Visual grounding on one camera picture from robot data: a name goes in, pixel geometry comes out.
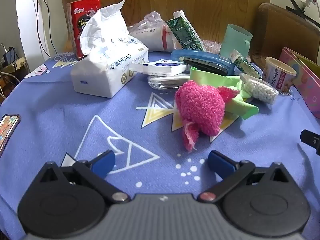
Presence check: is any white blue booklet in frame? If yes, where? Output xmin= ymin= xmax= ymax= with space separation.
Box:
xmin=129 ymin=59 xmax=188 ymax=76

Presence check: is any round snack tub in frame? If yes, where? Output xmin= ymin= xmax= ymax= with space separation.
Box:
xmin=263 ymin=57 xmax=297 ymax=94

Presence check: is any blue patterned tablecloth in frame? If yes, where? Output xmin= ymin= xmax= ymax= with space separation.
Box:
xmin=1 ymin=53 xmax=319 ymax=239

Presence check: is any black tape cross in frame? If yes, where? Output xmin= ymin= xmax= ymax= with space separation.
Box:
xmin=286 ymin=0 xmax=320 ymax=28

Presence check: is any pink macaron biscuit tin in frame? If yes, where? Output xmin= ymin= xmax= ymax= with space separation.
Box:
xmin=279 ymin=47 xmax=320 ymax=119

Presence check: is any black glasses case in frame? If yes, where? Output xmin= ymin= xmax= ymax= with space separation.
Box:
xmin=179 ymin=56 xmax=228 ymax=76

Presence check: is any brown wooden chair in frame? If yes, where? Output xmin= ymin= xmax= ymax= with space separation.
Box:
xmin=249 ymin=3 xmax=319 ymax=69

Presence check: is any small green white carton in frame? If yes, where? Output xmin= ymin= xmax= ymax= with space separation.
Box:
xmin=229 ymin=49 xmax=261 ymax=78

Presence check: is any green drink carton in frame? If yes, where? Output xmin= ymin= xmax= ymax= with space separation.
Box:
xmin=167 ymin=10 xmax=206 ymax=51

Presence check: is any white tissue pack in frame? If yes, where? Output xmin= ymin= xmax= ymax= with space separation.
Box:
xmin=71 ymin=0 xmax=149 ymax=98

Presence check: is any black cable on wall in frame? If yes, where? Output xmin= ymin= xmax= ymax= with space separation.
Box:
xmin=30 ymin=0 xmax=58 ymax=57

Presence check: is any blue plastic case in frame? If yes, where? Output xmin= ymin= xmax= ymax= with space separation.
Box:
xmin=170 ymin=49 xmax=235 ymax=76

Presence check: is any smartphone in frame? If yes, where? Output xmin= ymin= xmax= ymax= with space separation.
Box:
xmin=0 ymin=114 xmax=21 ymax=156

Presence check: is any green soft cloth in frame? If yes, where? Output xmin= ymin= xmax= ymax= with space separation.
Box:
xmin=189 ymin=66 xmax=260 ymax=120

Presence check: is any bag of white beads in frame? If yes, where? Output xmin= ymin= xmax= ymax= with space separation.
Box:
xmin=240 ymin=73 xmax=279 ymax=105

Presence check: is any clear plastic bag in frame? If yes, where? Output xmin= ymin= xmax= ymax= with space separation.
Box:
xmin=127 ymin=11 xmax=182 ymax=52

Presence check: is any pink knitted soft toy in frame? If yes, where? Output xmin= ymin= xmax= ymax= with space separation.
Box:
xmin=175 ymin=80 xmax=240 ymax=152

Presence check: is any red snack box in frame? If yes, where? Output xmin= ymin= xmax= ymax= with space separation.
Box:
xmin=66 ymin=0 xmax=101 ymax=59

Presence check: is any teal plastic cup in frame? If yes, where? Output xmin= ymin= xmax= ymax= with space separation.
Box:
xmin=219 ymin=24 xmax=253 ymax=58

